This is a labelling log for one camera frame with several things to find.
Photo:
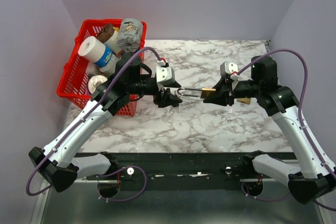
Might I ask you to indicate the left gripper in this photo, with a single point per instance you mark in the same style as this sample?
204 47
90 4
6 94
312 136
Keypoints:
168 99

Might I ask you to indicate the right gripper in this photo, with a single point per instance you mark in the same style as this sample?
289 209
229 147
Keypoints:
224 88

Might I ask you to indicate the brass padlock with keys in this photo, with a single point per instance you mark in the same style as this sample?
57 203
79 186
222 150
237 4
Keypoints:
202 93

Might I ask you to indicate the black key bunch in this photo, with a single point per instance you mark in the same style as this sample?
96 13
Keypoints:
174 109

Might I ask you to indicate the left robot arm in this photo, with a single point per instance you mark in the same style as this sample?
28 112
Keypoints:
57 161

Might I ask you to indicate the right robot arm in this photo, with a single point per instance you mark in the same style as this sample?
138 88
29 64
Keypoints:
314 176

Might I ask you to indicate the open brass padlock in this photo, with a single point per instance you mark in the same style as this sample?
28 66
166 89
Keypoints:
246 101

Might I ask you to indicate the white blue labelled bottle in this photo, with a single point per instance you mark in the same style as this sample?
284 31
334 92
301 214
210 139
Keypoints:
107 62

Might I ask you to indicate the silver foil wrapped roll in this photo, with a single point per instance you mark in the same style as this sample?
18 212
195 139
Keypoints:
95 81

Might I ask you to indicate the brown chocolate wrapped item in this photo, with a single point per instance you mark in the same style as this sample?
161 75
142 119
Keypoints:
105 33

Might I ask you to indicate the white toilet paper roll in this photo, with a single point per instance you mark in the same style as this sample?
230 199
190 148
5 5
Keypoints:
91 49

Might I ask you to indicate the red plastic basket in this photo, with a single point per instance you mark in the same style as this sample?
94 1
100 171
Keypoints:
74 79

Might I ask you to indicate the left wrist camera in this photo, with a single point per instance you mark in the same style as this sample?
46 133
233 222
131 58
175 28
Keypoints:
165 76

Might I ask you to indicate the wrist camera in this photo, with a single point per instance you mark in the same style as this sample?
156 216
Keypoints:
229 70
165 76

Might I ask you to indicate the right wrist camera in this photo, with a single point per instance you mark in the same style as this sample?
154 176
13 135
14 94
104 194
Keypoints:
229 70

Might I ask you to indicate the black mounting rail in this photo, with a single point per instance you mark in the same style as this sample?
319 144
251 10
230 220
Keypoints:
181 171

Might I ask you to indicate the metal table frame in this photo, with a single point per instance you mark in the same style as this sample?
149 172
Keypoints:
88 201

